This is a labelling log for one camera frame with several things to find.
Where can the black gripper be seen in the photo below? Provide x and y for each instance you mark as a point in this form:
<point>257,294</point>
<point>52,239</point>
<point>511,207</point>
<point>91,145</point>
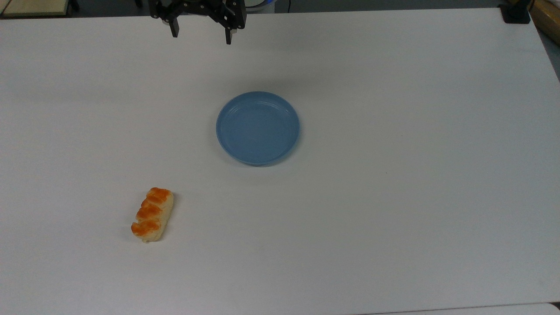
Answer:
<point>199,8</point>

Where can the bread with orange glazed crust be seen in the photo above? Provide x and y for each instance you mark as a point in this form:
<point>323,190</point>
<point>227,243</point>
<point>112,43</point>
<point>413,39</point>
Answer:
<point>152,215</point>

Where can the blue round plate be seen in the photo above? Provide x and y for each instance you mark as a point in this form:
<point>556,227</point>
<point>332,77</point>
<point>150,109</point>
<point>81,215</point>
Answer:
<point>257,128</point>

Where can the blue and white round object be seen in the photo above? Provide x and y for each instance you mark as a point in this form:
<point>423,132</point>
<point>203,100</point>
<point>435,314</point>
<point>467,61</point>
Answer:
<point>260,3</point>

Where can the beige framed panel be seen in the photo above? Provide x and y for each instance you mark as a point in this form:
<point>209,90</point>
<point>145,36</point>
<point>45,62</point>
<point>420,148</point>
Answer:
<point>35,7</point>

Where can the light wooden board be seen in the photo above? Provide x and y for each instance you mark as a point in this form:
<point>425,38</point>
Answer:
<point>547,17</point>

